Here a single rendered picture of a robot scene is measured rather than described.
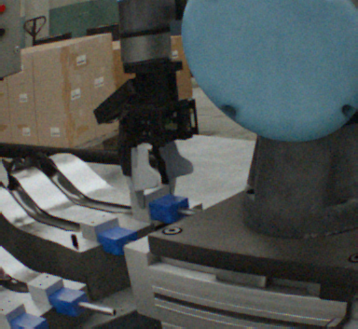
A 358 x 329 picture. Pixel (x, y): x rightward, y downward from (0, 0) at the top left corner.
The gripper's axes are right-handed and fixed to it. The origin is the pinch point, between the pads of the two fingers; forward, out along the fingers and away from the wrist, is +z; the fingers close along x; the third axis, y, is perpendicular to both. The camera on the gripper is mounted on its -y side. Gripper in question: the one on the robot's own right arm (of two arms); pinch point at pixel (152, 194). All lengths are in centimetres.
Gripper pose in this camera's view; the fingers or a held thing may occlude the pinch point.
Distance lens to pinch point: 105.5
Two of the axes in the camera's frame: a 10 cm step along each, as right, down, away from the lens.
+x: 6.8, -2.5, 6.9
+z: 1.1, 9.6, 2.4
